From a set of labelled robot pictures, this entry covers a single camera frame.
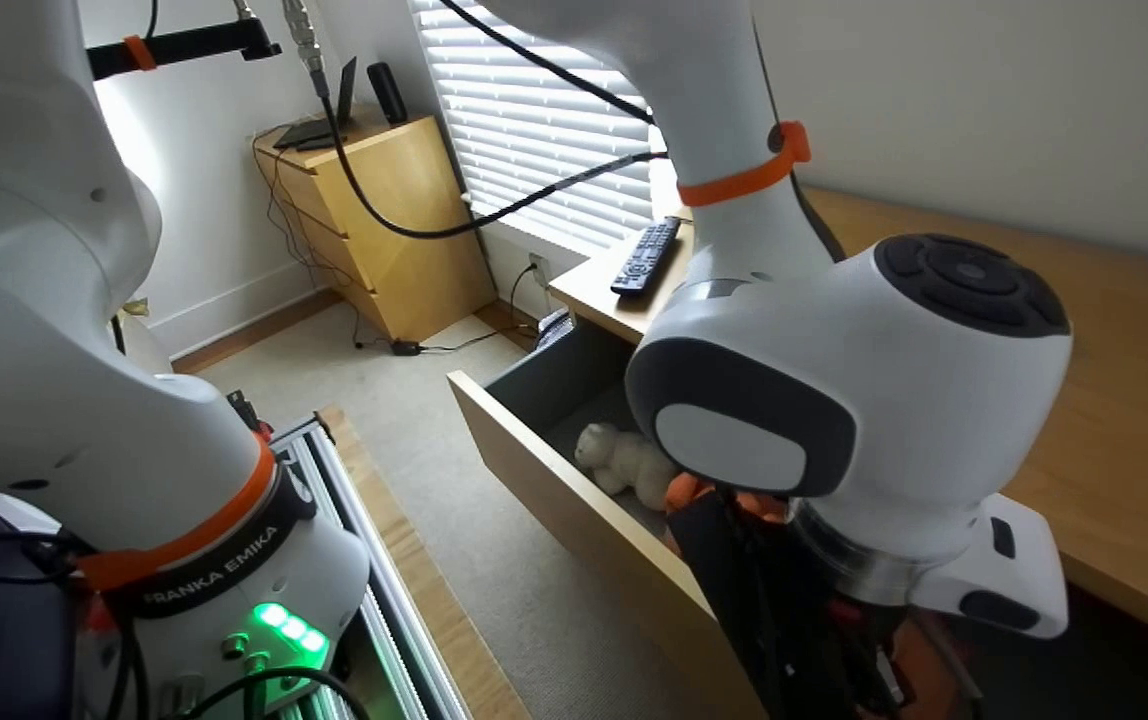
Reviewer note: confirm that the black laptop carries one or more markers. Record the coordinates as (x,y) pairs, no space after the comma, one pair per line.
(315,133)

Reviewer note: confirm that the aluminium rail frame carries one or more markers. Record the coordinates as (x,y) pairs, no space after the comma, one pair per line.
(375,560)

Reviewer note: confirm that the wooden dresser drawer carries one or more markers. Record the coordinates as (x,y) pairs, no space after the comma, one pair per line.
(559,494)

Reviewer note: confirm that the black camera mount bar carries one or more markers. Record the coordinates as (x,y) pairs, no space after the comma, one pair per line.
(197,44)

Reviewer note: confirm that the black TV remote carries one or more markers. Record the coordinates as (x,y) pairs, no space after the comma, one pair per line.
(646,262)

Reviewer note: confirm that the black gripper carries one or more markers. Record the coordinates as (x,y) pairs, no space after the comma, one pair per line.
(787,613)

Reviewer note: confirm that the black speaker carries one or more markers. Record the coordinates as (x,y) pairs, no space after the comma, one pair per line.
(391,95)

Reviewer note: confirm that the small wooden cabinet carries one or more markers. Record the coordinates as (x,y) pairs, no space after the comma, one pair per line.
(397,252)

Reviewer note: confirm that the white plush toy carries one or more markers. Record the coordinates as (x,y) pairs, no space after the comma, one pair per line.
(616,460)

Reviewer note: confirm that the wooden dresser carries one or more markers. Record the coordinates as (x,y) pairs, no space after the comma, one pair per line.
(1135,400)

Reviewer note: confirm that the white window blinds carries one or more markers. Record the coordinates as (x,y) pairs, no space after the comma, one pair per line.
(516,133)

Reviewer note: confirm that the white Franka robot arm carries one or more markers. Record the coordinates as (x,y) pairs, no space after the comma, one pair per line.
(864,400)

